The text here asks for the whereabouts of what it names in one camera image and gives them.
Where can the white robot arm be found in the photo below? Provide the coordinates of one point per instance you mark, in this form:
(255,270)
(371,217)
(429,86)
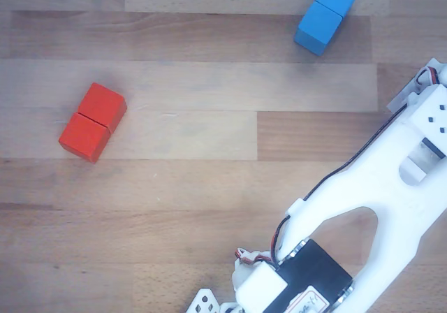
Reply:
(366,173)

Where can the long red block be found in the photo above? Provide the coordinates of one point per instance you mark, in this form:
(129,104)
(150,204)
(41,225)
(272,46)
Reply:
(92,122)

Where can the long blue block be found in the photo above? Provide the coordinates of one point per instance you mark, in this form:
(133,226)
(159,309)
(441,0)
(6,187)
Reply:
(324,16)

